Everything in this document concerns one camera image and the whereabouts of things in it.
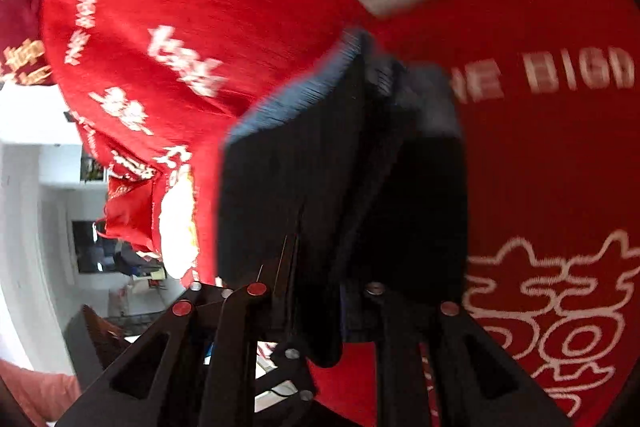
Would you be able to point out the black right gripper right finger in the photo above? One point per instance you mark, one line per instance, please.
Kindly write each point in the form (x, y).
(434, 365)

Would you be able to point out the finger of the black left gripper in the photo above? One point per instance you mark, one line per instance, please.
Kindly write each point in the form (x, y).
(209, 299)
(290, 379)

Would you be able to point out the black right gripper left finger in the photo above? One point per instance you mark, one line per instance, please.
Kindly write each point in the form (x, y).
(173, 377)

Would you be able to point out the black pants blue patterned waistband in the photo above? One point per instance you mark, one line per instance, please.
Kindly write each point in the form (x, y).
(362, 160)

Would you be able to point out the black television screen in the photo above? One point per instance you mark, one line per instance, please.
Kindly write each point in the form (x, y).
(96, 254)

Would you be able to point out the red blanket white characters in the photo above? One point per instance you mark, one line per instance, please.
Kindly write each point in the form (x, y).
(547, 98)

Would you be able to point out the dark red embroidered cushion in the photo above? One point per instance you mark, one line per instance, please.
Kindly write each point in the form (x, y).
(23, 56)

